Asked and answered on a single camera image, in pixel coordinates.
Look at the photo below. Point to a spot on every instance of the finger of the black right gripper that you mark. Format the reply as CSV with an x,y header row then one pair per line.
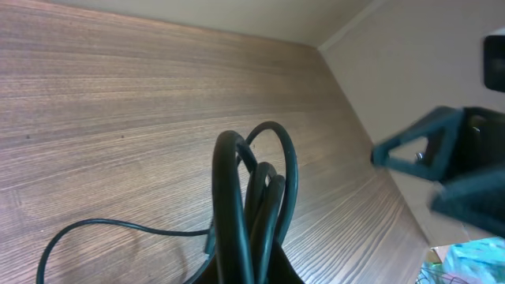
x,y
477,199
435,135

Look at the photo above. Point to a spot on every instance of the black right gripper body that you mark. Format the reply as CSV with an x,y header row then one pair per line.
x,y
477,156

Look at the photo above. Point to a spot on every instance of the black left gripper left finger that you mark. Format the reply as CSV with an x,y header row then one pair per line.
x,y
208,273

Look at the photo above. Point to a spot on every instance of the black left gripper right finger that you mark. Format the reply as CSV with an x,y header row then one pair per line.
x,y
281,270

